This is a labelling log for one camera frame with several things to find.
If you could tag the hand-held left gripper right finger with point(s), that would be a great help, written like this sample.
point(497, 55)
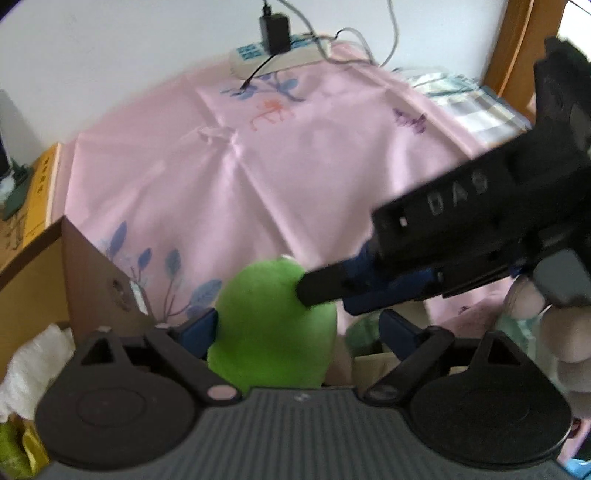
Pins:
point(400, 337)

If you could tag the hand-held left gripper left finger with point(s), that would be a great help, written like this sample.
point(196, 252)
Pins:
point(198, 332)

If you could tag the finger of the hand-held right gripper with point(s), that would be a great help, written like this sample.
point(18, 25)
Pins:
point(401, 288)
point(328, 281)

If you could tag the mint green plush doll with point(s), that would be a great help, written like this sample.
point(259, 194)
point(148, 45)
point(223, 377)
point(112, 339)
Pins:
point(364, 334)

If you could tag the green bean plush toy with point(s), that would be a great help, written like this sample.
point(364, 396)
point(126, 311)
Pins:
point(272, 332)

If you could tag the brown cardboard box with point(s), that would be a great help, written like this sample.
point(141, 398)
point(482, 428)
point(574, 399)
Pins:
point(87, 267)

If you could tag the olive green plush toy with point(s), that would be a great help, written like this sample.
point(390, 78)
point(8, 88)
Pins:
point(18, 452)

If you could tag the person's right hand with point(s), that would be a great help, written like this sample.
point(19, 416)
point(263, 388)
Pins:
point(570, 337)

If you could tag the checked folded bedding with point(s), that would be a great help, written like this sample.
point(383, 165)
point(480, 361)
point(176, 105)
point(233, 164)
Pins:
point(471, 110)

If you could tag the yellow book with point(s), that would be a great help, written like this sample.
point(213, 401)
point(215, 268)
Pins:
point(44, 198)

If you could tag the white power strip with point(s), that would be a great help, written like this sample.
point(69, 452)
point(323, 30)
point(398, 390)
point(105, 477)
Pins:
point(295, 57)

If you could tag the dark green phone stand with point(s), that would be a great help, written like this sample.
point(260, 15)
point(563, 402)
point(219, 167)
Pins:
point(17, 194)

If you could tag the black charger adapter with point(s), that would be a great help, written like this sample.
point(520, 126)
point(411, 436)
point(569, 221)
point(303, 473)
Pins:
point(274, 34)

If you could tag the wooden door frame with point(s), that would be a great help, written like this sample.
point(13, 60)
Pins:
point(512, 50)

